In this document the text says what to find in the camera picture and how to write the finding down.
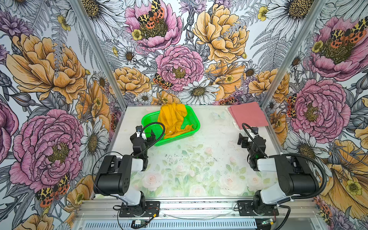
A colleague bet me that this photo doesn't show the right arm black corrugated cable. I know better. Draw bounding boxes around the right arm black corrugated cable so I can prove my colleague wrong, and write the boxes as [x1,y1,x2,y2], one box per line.
[242,123,328,230]

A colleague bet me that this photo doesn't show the left aluminium corner post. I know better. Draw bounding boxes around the left aluminium corner post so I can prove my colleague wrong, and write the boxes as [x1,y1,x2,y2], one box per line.
[71,1,127,111]

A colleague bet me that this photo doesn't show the aluminium front rail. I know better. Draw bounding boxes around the aluminium front rail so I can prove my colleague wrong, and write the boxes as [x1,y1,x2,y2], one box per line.
[72,197,328,230]

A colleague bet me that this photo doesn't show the right aluminium corner post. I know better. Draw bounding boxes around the right aluminium corner post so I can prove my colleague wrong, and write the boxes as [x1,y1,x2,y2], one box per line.
[260,0,328,110]

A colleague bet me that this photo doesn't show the yellow t shirt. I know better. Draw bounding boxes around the yellow t shirt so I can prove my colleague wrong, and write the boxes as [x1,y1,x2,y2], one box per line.
[158,103,194,139]

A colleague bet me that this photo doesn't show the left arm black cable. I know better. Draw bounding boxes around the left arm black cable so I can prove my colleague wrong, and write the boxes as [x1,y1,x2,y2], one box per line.
[91,122,166,199]

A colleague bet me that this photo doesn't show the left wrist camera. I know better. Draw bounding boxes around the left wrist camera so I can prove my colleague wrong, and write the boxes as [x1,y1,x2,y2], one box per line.
[136,126,143,138]

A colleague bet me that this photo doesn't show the folded pink t shirt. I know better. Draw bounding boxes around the folded pink t shirt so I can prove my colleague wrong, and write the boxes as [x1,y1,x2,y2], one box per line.
[228,102,268,129]

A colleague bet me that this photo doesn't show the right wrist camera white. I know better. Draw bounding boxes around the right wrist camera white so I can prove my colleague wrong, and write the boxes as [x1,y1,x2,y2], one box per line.
[250,127,259,135]

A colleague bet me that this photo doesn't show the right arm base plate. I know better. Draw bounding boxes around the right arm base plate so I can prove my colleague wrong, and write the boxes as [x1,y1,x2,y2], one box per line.
[233,200,279,216]

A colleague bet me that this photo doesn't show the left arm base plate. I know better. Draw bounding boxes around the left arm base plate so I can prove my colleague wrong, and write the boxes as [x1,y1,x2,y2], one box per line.
[118,201,161,218]

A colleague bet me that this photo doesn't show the green plastic basket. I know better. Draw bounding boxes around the green plastic basket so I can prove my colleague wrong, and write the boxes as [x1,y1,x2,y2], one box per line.
[141,105,200,146]

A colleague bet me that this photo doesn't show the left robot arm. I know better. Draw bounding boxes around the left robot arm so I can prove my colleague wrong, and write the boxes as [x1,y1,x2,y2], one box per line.
[94,133,156,217]

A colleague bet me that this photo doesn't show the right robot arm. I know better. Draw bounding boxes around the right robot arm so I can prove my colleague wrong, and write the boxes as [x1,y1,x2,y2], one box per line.
[236,134,323,216]

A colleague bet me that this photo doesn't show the aluminium corner post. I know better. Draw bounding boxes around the aluminium corner post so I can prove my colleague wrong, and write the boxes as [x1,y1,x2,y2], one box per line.
[71,1,127,111]
[260,0,328,110]

